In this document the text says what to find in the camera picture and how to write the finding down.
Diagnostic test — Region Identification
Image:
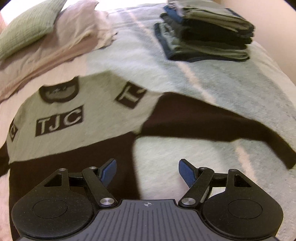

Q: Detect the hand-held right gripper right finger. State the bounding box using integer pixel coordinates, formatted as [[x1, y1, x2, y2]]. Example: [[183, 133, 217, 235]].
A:
[[178, 159, 254, 208]]

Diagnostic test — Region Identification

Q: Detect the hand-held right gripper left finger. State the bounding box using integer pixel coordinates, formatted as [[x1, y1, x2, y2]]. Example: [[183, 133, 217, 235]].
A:
[[43, 158, 118, 208]]

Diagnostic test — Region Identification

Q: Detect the brown and grey sweater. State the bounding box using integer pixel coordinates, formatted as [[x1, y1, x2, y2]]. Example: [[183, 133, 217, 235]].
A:
[[0, 71, 296, 210]]

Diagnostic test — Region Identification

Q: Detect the pink pillow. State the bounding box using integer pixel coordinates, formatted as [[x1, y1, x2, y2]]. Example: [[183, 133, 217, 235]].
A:
[[0, 0, 118, 102]]

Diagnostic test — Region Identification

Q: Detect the stack of folded clothes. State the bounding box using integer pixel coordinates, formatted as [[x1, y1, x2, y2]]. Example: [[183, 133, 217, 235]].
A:
[[154, 0, 255, 63]]

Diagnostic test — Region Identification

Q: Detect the green checked pillow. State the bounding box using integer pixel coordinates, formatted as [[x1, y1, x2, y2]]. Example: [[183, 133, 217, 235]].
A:
[[0, 0, 67, 61]]

